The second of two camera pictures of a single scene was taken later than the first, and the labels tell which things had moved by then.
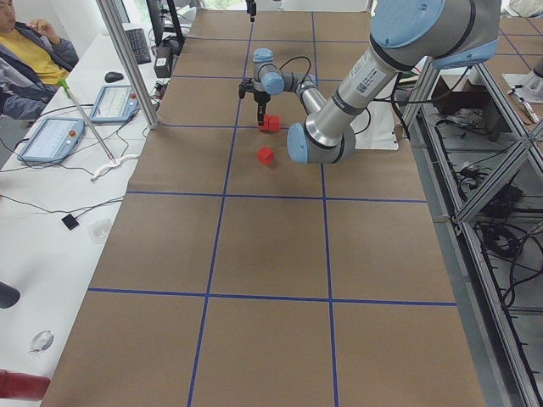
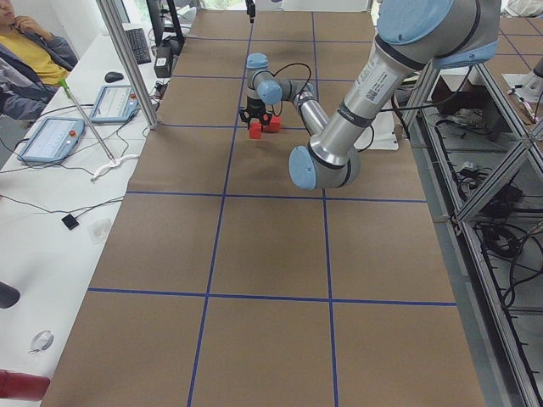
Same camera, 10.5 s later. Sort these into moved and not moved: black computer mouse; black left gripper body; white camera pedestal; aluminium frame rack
Moved: black left gripper body
Not moved: aluminium frame rack; black computer mouse; white camera pedestal
